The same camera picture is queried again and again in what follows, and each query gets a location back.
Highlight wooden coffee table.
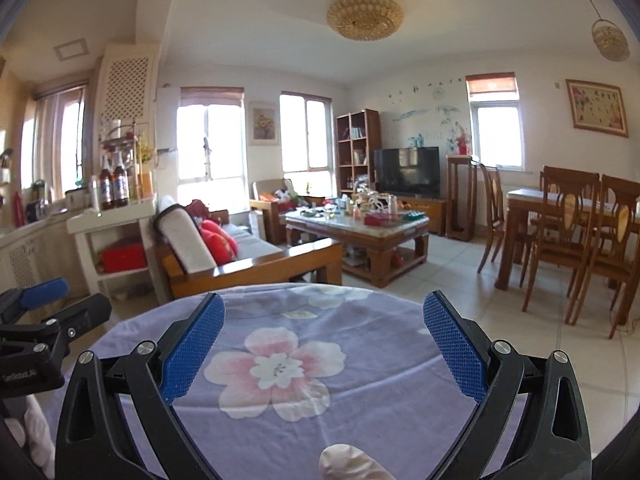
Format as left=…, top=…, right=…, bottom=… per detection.
left=285, top=207, right=431, bottom=288

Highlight person's right hand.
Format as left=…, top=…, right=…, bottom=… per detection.
left=320, top=442, right=394, bottom=480

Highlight brown beer bottle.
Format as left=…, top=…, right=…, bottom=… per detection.
left=100, top=155, right=117, bottom=211
left=112, top=152, right=131, bottom=208

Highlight white openwork ornament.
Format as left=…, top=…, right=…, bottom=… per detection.
left=350, top=187, right=396, bottom=216

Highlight flat screen television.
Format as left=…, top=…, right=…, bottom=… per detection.
left=374, top=146, right=441, bottom=200

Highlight wooden bookshelf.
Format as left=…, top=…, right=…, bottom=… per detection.
left=335, top=108, right=382, bottom=196

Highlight red cushion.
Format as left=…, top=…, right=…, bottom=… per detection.
left=199, top=220, right=239, bottom=264

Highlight tall wooden plant stand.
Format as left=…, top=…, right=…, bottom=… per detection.
left=445, top=154, right=477, bottom=242

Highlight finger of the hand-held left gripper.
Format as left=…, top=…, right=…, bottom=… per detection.
left=0, top=279, right=69, bottom=331
left=0, top=293, right=112, bottom=361

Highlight round gold ceiling lamp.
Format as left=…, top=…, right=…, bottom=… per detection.
left=326, top=0, right=403, bottom=41

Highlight white open shelf unit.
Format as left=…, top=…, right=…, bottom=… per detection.
left=66, top=195, right=168, bottom=306

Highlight white lattice column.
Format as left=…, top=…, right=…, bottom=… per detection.
left=95, top=42, right=163, bottom=196

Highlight wooden armchair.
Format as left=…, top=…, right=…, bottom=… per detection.
left=249, top=178, right=311, bottom=246

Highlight ceiling vent panel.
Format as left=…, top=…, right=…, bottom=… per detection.
left=53, top=39, right=91, bottom=61

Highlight gold pendant lamp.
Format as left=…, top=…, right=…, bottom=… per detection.
left=581, top=0, right=631, bottom=62

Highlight metal wire rack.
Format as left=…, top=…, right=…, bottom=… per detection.
left=98, top=119, right=142, bottom=201

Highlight large framed flower painting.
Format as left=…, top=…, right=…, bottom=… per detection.
left=566, top=78, right=630, bottom=138

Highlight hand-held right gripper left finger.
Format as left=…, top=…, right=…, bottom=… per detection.
left=55, top=291, right=227, bottom=480

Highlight wooden sofa white cushions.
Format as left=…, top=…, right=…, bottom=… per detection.
left=152, top=195, right=343, bottom=303

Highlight white lattice counter cabinet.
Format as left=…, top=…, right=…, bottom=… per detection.
left=0, top=210, right=91, bottom=301

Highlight wooden dining chair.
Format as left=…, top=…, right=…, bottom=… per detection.
left=567, top=175, right=640, bottom=339
left=477, top=162, right=507, bottom=275
left=522, top=166, right=601, bottom=326

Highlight framed sunflower picture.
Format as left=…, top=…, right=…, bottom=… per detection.
left=248, top=101, right=278, bottom=147

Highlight person's left forearm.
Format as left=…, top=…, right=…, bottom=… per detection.
left=7, top=395, right=57, bottom=478

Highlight wooden television cabinet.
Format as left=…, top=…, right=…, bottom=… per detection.
left=395, top=196, right=447, bottom=236

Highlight red box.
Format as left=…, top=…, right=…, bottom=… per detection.
left=100, top=241, right=148, bottom=274

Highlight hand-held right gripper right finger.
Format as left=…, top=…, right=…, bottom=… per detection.
left=421, top=289, right=593, bottom=480

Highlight wooden dining table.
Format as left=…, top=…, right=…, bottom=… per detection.
left=497, top=188, right=640, bottom=311

